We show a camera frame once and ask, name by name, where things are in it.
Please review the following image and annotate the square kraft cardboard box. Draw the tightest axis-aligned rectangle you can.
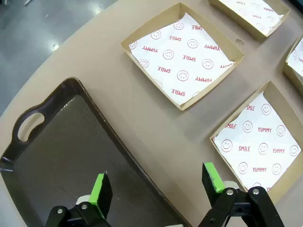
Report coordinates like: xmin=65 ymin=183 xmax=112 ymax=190
xmin=209 ymin=80 xmax=303 ymax=204
xmin=282 ymin=34 xmax=303 ymax=90
xmin=207 ymin=0 xmax=291 ymax=40
xmin=120 ymin=1 xmax=246 ymax=112

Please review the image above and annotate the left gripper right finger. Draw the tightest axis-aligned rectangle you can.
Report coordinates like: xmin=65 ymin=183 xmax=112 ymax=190
xmin=197 ymin=162 xmax=285 ymax=227

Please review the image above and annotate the white red-printed paper liner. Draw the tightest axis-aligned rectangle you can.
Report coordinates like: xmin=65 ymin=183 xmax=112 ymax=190
xmin=128 ymin=12 xmax=236 ymax=106
xmin=212 ymin=91 xmax=303 ymax=192
xmin=285 ymin=39 xmax=303 ymax=76
xmin=219 ymin=0 xmax=284 ymax=31

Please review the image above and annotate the brown plastic serving tray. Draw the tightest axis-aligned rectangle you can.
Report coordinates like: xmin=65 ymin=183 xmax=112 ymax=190
xmin=0 ymin=77 xmax=192 ymax=227

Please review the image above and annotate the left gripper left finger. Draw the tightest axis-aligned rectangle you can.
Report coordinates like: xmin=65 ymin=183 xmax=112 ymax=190
xmin=45 ymin=171 xmax=114 ymax=227

